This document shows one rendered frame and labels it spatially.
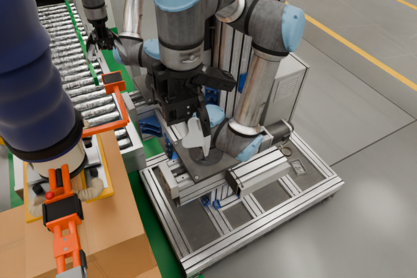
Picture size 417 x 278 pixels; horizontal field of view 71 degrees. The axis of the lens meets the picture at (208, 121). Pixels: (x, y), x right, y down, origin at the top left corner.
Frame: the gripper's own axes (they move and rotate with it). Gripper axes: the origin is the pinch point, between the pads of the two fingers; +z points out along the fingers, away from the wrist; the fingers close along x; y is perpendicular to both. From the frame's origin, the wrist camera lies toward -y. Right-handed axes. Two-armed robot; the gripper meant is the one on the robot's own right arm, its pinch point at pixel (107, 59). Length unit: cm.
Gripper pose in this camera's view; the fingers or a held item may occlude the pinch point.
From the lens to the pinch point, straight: 130.4
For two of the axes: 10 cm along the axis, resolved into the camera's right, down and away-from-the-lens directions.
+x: 9.1, -2.7, 3.0
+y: 4.1, 6.8, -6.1
